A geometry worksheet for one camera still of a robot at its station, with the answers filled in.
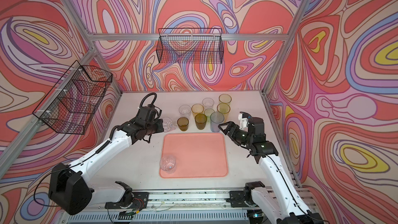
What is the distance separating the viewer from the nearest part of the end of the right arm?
0.55 m

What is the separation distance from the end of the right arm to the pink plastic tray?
0.85ft

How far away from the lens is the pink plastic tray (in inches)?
32.8
